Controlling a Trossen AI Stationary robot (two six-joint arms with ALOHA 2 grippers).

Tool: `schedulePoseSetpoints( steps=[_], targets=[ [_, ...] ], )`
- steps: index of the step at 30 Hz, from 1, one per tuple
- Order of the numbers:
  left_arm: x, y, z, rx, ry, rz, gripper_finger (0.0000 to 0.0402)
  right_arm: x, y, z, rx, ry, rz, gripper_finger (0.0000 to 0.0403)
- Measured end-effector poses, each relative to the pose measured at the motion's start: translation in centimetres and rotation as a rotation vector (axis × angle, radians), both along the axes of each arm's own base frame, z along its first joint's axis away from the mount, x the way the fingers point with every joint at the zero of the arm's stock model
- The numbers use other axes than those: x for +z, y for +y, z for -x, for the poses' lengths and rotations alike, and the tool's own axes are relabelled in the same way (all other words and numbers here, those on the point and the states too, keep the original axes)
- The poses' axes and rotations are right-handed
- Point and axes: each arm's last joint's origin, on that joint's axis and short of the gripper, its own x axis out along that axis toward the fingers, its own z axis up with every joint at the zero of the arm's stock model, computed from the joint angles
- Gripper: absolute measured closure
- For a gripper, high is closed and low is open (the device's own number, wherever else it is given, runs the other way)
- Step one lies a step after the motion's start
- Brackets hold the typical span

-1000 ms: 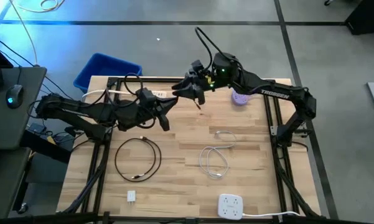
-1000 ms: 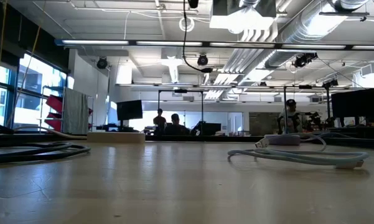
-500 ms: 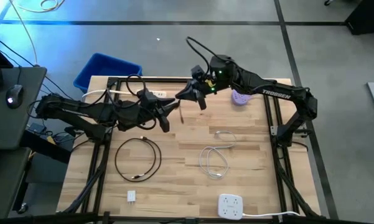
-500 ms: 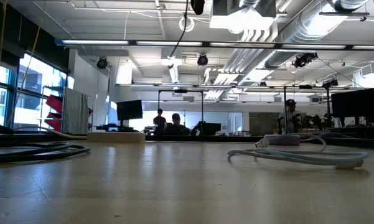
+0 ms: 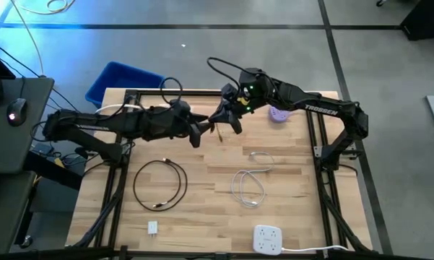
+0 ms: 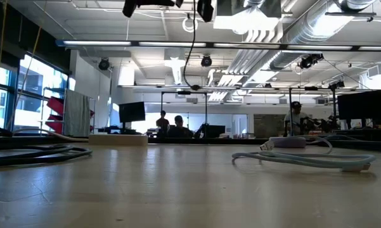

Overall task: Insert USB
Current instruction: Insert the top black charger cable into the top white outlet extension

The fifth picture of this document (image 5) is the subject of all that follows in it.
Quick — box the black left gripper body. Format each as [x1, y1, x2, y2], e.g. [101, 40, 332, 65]
[160, 110, 203, 148]

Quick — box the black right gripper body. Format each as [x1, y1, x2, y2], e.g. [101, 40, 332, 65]
[222, 95, 256, 135]

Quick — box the black USB cable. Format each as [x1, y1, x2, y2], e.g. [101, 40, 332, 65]
[132, 157, 188, 212]

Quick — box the white USB cable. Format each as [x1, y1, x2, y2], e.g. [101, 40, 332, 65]
[230, 151, 275, 209]

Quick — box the purple round power strip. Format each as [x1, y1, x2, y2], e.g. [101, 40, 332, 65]
[268, 105, 293, 124]

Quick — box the white long power strip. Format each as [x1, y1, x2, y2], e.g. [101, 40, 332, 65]
[95, 103, 171, 115]

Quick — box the blue plastic bin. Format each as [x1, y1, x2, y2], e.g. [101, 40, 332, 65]
[84, 61, 166, 109]

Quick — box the white square power strip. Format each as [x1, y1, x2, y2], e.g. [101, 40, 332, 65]
[252, 224, 350, 256]

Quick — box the black power brick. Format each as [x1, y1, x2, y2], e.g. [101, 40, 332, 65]
[32, 142, 57, 157]

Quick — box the black computer mouse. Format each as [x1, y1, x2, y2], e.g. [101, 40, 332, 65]
[6, 97, 28, 127]

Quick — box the black side desk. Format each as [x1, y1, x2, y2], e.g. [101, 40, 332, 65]
[0, 77, 55, 174]

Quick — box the dark grey low desk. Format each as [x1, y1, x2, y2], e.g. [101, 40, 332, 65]
[0, 171, 37, 256]

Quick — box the black cabinet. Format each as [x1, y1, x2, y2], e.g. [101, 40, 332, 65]
[399, 0, 434, 41]

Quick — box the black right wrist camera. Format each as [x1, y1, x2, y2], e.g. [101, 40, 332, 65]
[220, 83, 239, 104]

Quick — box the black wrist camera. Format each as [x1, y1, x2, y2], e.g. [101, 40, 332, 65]
[170, 99, 191, 113]
[220, 83, 239, 104]

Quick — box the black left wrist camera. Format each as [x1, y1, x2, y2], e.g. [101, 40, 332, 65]
[170, 99, 191, 113]

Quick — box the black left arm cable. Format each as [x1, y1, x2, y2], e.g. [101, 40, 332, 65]
[160, 77, 184, 109]

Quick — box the black aluminium table frame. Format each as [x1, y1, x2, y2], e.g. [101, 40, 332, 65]
[0, 88, 434, 260]

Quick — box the pale yellow hanging cable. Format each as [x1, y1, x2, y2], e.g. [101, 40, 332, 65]
[9, 0, 77, 77]

